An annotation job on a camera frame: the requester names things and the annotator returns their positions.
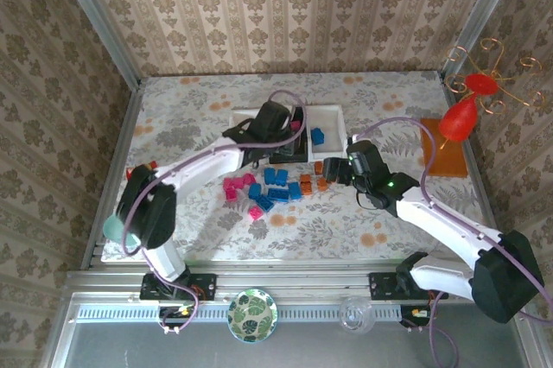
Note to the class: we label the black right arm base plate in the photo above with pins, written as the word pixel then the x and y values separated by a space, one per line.
pixel 382 286

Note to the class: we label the blue lego brick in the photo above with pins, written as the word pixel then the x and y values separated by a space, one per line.
pixel 269 175
pixel 281 176
pixel 294 191
pixel 277 194
pixel 264 203
pixel 255 190
pixel 318 136

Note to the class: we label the black plastic container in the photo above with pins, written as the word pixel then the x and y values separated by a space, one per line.
pixel 298 158

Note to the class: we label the clear glass bowl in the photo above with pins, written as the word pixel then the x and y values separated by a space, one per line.
pixel 356 315

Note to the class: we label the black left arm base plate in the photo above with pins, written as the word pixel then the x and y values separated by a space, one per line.
pixel 205 287

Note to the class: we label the aluminium frame post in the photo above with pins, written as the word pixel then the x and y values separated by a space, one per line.
pixel 97 18
pixel 477 18

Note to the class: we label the green leaf pattern bowl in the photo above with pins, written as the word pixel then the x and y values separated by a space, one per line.
pixel 252 316

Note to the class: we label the black connector box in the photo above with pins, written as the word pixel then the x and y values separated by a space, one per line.
pixel 173 312
pixel 410 316

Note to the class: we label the orange flat board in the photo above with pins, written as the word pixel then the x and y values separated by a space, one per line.
pixel 447 160

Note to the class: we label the grey metal shelf plate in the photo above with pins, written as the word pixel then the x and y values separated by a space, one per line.
pixel 302 350

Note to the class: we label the orange lego brick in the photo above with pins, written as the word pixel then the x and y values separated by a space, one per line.
pixel 322 184
pixel 307 188
pixel 305 179
pixel 319 167

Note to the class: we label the white plastic container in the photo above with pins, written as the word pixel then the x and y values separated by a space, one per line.
pixel 332 126
pixel 244 116

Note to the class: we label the floral tablecloth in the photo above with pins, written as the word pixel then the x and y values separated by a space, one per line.
pixel 194 96

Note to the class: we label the aluminium frame rail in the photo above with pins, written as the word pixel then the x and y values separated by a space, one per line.
pixel 475 178
pixel 302 277
pixel 124 135

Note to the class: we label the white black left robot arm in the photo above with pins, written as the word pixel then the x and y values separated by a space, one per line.
pixel 194 169

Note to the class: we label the pink lego brick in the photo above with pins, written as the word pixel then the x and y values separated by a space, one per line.
pixel 231 194
pixel 238 181
pixel 249 179
pixel 255 213
pixel 228 183
pixel 295 125

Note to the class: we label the red yellow snack packet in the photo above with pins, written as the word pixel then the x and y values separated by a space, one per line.
pixel 129 173

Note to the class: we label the red plastic goblet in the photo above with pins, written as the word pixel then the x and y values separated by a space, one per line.
pixel 458 119

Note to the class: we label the teal plastic cup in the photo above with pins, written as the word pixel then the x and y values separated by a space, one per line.
pixel 113 227

